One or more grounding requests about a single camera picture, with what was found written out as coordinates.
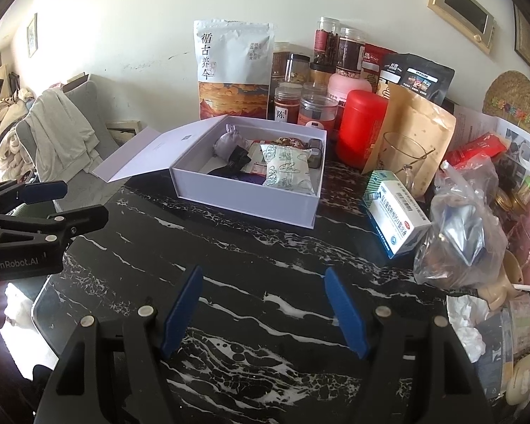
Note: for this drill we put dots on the glass mug with spoon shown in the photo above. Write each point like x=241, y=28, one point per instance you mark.
x=395, y=150

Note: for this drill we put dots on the small wall picture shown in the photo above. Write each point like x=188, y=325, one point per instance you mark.
x=32, y=35

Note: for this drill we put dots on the printed paper sheets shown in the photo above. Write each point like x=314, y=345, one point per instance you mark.
x=472, y=123

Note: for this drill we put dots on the large white stand-up pouch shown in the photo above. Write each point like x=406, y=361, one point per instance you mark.
x=234, y=62

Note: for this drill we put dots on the pink lidded jar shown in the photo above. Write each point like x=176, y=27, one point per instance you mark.
x=344, y=84

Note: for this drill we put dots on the brown red snack packet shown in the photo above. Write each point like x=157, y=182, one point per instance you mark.
x=291, y=142

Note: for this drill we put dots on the white green-print snack packet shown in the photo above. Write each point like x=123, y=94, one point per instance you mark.
x=287, y=168

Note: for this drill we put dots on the pile of clothes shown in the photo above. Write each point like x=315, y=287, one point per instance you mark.
x=9, y=141

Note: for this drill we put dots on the red plastic packet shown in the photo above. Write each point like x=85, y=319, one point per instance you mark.
x=477, y=145

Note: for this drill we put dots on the clear plastic bag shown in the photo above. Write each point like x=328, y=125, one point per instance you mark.
x=463, y=229

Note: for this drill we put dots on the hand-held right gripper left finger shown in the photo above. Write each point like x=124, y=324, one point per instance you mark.
x=181, y=313

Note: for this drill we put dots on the grey packet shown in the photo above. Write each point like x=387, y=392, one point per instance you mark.
x=494, y=349

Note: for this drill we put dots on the black lidded clear jar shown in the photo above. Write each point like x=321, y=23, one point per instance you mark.
x=297, y=68

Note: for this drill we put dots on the white plush toy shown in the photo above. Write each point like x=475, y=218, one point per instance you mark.
x=528, y=375

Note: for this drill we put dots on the white gift box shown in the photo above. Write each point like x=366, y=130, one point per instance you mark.
x=229, y=194

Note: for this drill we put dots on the long red white packet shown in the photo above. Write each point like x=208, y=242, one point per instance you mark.
x=256, y=163

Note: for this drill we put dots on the cream ceramic cup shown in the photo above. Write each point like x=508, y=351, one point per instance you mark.
x=508, y=274

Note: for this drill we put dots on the clear jar brown contents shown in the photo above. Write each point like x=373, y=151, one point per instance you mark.
x=279, y=64

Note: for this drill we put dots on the grey chair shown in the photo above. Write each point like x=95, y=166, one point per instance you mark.
x=88, y=97

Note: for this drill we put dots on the tall clear jar dark contents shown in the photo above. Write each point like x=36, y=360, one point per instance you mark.
x=326, y=39
x=350, y=51

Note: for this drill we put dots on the red canister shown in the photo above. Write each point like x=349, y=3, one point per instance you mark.
x=360, y=128

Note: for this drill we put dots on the round woven mat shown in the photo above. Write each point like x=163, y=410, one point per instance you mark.
x=508, y=92

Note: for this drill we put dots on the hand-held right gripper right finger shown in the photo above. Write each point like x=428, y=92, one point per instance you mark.
x=346, y=313

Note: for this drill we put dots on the purple satin pouch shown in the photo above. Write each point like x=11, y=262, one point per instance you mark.
x=229, y=143

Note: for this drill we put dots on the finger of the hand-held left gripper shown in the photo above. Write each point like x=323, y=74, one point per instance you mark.
x=39, y=192
x=84, y=218

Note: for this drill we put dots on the kraft paper pouch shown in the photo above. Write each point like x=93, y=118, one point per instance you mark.
x=419, y=119

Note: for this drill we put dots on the crumpled white tissue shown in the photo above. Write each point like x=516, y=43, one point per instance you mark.
x=463, y=318

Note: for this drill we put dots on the small jar red powder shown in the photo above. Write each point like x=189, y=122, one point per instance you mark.
x=287, y=106

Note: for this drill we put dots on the gold lidded jar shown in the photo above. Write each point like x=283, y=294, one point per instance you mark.
x=503, y=201

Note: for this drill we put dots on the blue white medicine box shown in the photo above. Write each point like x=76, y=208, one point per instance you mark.
x=402, y=216

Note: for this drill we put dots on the red stand-up pouch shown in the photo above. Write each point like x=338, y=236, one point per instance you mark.
x=375, y=57

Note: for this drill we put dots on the clear jar orange contents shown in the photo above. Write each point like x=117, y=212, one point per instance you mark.
x=320, y=75

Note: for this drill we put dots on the grey clothing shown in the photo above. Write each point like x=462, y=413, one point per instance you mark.
x=62, y=132

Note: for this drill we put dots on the floral round tin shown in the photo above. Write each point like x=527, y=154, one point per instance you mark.
x=523, y=318

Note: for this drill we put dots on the green lidded jar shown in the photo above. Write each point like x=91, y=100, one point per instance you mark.
x=525, y=190

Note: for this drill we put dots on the light wooden wall frame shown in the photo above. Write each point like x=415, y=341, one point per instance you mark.
x=463, y=0

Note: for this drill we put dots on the black hair bow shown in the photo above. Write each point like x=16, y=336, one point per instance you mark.
x=238, y=157

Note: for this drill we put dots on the wide clear jar red contents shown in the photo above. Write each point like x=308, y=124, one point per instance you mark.
x=318, y=112

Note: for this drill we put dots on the black stand-up pouch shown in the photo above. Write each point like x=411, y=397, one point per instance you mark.
x=424, y=75

